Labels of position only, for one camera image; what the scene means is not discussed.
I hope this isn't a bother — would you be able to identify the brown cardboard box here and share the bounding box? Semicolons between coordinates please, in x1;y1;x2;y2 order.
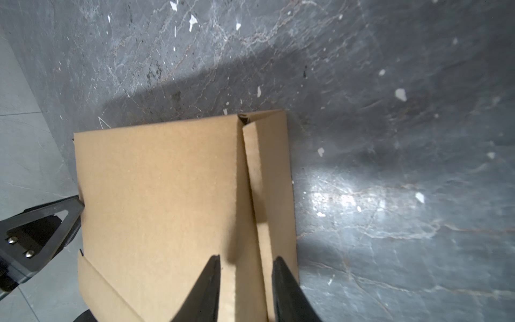
75;110;299;321

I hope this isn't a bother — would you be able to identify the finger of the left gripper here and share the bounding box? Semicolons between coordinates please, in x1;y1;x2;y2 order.
1;195;84;282

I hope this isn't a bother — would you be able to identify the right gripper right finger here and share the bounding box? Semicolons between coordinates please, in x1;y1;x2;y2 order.
272;256;321;322

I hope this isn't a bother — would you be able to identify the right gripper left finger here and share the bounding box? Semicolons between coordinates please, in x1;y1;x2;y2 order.
172;255;221;322

